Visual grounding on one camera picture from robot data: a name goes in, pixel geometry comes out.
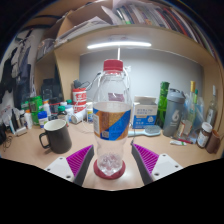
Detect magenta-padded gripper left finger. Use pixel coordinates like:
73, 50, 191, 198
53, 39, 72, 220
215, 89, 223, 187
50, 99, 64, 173
43, 144, 95, 187

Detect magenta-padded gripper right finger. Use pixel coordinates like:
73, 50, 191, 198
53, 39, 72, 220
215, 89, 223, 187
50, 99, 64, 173
131, 143, 184, 186

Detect clear red-capped water bottle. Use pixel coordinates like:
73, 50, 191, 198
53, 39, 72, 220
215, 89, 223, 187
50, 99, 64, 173
92, 59, 133, 177

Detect black mug white inside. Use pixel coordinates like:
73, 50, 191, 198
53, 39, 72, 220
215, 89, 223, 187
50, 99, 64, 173
38, 118, 73, 155

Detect white tube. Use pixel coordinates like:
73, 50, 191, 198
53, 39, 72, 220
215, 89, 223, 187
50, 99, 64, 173
169, 139, 194, 147

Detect light blue hairbrush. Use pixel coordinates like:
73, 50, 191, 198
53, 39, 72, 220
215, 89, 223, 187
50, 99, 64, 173
128, 124, 162, 138

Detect flat round red coaster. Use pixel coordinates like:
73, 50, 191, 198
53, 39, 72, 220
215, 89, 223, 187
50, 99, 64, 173
93, 158, 127, 181

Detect white bottle blue cap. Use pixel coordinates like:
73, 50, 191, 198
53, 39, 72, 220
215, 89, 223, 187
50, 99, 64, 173
37, 110, 49, 129

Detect brown jar white lid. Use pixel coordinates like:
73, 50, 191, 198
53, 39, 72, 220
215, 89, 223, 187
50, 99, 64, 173
196, 121, 214, 149

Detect dark bottle green cap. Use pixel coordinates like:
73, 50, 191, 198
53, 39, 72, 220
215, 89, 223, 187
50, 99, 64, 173
56, 105, 69, 123

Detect white and blue carton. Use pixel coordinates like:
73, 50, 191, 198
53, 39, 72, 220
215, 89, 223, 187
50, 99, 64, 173
130, 95, 159, 130

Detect brown ceramic mug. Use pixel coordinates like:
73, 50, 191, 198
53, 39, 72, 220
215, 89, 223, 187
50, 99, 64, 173
205, 129, 222, 155

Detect white jar blue label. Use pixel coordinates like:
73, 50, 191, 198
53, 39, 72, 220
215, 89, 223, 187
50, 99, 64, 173
85, 101, 95, 124

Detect green glass bottle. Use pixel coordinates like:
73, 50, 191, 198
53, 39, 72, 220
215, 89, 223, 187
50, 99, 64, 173
156, 81, 171, 129

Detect green plastic container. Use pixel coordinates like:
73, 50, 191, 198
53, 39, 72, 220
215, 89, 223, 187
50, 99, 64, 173
27, 95, 44, 126

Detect red and white canister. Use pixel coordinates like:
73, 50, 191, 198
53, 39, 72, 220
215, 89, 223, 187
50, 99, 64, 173
71, 79, 88, 114

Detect clear glass liquor bottle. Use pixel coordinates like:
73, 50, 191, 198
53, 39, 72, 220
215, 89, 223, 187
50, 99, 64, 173
205, 84, 218, 129

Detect hanging dark clothes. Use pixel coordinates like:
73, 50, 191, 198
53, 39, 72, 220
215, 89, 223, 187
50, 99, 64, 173
0, 29, 38, 111

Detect under-shelf tube light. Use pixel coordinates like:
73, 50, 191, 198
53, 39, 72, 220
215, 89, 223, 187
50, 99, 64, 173
87, 40, 153, 50

